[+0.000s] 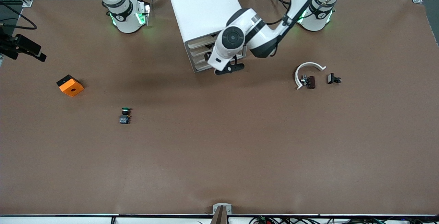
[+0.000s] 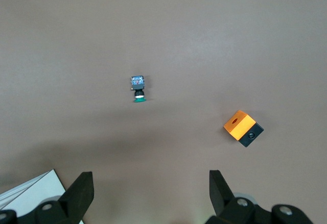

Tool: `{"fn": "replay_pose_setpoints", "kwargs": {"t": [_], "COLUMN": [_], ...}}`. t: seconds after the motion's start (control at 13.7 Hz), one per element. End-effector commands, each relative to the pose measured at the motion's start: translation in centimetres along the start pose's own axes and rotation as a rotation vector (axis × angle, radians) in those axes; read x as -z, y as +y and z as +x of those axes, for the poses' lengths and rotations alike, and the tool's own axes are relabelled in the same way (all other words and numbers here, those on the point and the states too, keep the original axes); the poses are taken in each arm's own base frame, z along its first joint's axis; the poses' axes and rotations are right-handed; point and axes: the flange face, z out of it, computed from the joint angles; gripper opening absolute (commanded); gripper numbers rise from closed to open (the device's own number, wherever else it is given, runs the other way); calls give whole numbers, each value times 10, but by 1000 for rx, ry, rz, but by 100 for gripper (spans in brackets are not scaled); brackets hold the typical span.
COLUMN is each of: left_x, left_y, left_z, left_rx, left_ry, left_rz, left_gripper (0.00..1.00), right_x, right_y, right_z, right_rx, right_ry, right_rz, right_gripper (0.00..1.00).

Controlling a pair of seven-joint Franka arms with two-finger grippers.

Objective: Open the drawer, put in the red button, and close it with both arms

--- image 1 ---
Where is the dark brown part with metal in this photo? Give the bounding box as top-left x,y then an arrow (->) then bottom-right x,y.
300,75 -> 317,90

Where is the orange box with hole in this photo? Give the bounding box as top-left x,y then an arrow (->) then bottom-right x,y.
56,74 -> 85,97

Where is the brown pointed post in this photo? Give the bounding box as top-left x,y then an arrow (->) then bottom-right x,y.
210,206 -> 229,224

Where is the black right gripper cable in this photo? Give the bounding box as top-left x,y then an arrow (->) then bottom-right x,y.
0,1 -> 38,31

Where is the green push button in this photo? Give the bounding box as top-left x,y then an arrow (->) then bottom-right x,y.
119,107 -> 133,125

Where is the white curved plastic clip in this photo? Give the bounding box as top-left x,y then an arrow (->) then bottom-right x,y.
294,62 -> 327,91

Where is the black cable bundle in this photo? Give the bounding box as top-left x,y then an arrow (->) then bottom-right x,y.
249,215 -> 439,224

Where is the grey metal bracket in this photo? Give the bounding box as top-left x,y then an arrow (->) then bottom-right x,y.
212,203 -> 233,215

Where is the white table edge rail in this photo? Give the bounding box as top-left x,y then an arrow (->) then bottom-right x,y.
0,213 -> 439,224

